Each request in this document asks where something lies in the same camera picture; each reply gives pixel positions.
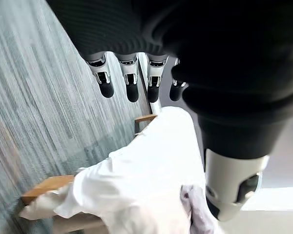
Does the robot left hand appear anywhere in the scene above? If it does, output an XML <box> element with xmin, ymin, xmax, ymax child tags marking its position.
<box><xmin>45</xmin><ymin>0</ymin><xmax>293</xmax><ymax>223</ymax></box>

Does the white bed sheet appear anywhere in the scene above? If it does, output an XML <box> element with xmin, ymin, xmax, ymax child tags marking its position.
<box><xmin>19</xmin><ymin>106</ymin><xmax>225</xmax><ymax>234</ymax></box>

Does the lilac patterned cloth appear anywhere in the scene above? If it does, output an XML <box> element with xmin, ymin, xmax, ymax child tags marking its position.
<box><xmin>180</xmin><ymin>184</ymin><xmax>225</xmax><ymax>234</ymax></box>

